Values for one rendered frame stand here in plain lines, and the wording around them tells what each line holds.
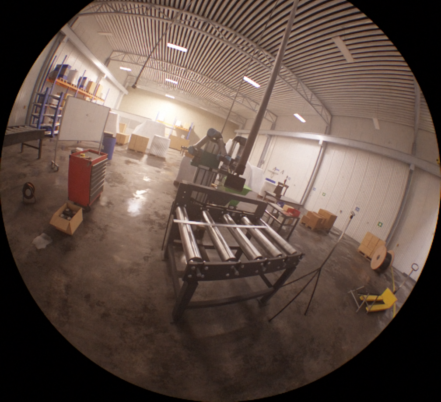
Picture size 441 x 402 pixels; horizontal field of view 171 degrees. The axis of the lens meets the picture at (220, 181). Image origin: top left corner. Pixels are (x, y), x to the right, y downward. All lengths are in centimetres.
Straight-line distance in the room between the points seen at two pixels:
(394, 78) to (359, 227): 879
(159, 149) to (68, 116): 648
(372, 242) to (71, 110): 1184
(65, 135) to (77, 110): 76
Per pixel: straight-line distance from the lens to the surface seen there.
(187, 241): 118
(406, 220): 1112
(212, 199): 181
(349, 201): 1137
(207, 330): 179
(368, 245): 826
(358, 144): 1168
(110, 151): 648
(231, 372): 176
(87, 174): 257
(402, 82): 970
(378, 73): 938
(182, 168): 522
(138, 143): 956
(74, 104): 489
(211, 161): 248
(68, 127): 492
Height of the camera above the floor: 162
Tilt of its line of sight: 11 degrees down
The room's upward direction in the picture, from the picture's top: 21 degrees clockwise
